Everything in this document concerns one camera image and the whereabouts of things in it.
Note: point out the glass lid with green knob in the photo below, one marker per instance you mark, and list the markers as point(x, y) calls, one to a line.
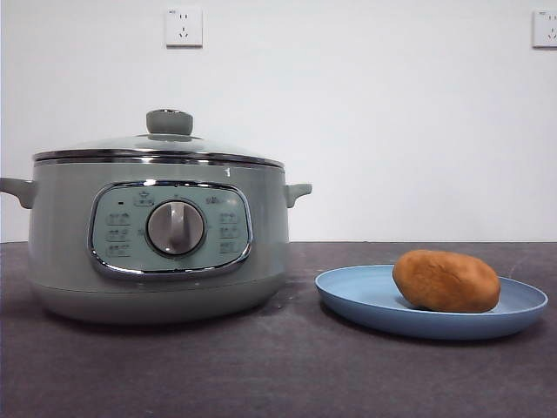
point(169, 122)

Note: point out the brown potato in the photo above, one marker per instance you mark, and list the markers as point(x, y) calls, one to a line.
point(446, 281)

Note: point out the blue round plate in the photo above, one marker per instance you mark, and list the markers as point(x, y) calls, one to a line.
point(357, 291)

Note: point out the pale green electric steamer pot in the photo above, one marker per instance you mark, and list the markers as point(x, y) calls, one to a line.
point(61, 244)

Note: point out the white wall socket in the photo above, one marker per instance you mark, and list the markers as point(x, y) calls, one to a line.
point(184, 27)
point(546, 29)

